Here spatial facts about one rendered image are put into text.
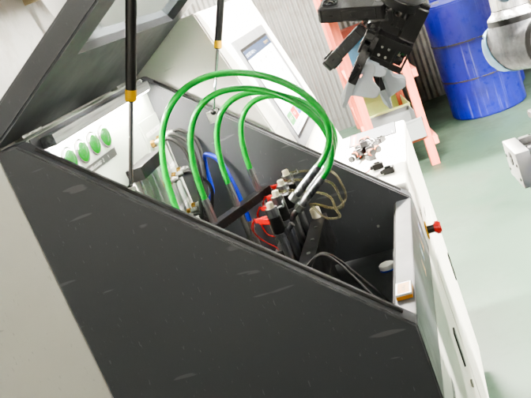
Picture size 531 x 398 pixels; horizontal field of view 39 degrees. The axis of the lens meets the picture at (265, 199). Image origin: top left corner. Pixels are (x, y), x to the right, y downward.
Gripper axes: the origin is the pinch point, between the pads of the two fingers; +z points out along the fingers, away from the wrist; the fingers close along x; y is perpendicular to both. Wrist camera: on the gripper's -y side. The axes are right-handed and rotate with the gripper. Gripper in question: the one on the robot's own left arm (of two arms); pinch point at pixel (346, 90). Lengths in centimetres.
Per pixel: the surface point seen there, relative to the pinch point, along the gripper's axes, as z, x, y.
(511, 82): 181, 449, 127
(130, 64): -0.3, -20.3, -33.6
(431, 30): 172, 461, 52
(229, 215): 48, 11, -13
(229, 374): 42, -36, 1
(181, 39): 28, 42, -42
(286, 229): 37.2, 1.7, 0.3
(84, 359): 51, -39, -25
